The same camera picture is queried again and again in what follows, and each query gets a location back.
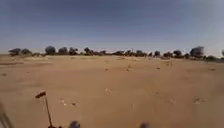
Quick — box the row of trees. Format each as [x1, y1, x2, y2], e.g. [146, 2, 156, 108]
[8, 45, 224, 62]

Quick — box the robot's own part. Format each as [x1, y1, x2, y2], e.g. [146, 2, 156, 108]
[68, 120, 81, 128]
[139, 122, 152, 128]

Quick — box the thin pole with dark flag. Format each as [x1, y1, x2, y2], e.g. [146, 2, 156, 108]
[34, 91, 63, 128]

